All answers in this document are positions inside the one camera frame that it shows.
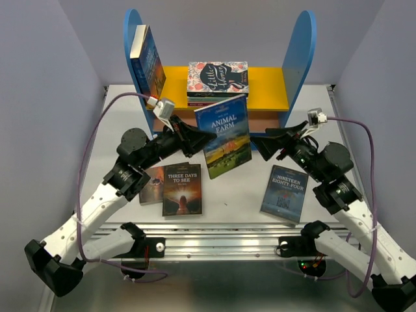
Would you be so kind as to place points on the blue yellow wooden bookshelf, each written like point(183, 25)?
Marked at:
point(273, 91)

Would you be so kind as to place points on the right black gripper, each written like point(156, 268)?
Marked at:
point(268, 145)

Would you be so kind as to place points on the dark brown book underneath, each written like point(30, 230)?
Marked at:
point(154, 192)

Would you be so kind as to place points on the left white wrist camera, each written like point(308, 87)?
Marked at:
point(162, 109)

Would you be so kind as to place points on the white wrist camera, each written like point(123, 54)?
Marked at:
point(316, 119)
point(162, 109)

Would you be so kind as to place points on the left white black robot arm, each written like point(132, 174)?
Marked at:
point(62, 258)

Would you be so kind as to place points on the Three Days To See book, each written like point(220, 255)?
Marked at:
point(182, 194)

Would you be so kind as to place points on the aluminium rail frame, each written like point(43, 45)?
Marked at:
point(231, 225)

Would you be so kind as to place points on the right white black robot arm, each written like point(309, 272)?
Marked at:
point(381, 264)

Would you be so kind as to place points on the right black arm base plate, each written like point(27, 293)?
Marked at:
point(305, 246)

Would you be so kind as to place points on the Little Women floral book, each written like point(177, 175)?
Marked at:
point(217, 79)

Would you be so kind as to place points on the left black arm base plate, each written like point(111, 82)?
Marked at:
point(149, 247)

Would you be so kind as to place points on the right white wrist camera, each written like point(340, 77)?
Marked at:
point(316, 119)

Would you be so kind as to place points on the Animal Farm book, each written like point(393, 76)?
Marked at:
point(228, 120)

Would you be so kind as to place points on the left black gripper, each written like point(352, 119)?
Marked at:
point(189, 139)

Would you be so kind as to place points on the red spine book in stack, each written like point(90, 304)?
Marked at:
point(199, 104)

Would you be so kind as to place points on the Nineteen Eighty-Four blue book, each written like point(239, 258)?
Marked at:
point(285, 194)

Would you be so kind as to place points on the Jane Eyre blue book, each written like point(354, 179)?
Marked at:
point(146, 62)

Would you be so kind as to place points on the green spine book in stack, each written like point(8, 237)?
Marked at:
point(210, 98)

